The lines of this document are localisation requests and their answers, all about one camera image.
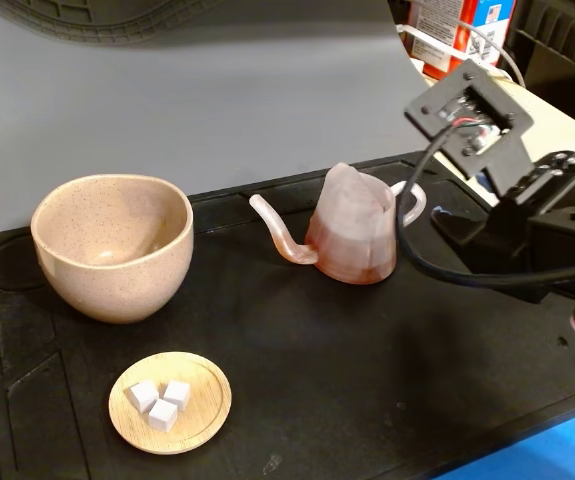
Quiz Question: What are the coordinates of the translucent gooseneck kettle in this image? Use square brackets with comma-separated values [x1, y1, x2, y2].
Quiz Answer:
[249, 162, 427, 285]

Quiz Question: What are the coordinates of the thick black camera cable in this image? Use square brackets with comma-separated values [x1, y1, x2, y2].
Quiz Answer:
[396, 122, 575, 290]

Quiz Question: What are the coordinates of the white sugar cube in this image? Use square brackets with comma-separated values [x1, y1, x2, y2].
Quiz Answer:
[147, 398, 179, 433]
[162, 379, 192, 412]
[126, 380, 160, 415]

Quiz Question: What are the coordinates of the blue table cover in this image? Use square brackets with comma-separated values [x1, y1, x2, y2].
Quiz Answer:
[431, 404, 575, 480]

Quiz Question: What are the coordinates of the black silicone work mat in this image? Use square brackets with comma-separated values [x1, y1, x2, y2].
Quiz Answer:
[0, 149, 575, 480]

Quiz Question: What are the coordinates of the beige speckled ceramic cup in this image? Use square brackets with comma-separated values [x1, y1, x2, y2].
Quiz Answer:
[30, 173, 195, 325]

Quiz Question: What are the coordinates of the round wooden saucer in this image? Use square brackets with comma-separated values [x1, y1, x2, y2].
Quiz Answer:
[108, 351, 233, 456]

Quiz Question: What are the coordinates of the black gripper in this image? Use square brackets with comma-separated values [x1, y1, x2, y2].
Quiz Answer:
[430, 149, 575, 304]

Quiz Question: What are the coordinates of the grey backdrop sheet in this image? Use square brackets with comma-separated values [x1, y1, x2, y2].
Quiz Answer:
[0, 0, 436, 236]

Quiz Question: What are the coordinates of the black slatted crate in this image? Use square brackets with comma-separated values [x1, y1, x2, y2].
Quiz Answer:
[509, 0, 575, 84]

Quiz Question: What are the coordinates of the thin white cable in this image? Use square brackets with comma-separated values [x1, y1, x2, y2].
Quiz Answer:
[459, 19, 527, 87]

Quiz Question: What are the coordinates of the flat white cable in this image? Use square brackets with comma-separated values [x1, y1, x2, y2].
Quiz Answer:
[395, 23, 466, 57]

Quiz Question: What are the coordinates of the orange and white box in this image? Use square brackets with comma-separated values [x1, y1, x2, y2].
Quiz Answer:
[406, 0, 518, 81]

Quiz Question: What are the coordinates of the dark grey ribbed mat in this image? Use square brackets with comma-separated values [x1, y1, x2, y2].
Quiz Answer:
[0, 0, 248, 47]

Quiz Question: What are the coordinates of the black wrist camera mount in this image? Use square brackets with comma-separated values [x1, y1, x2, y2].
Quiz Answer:
[404, 58, 535, 197]

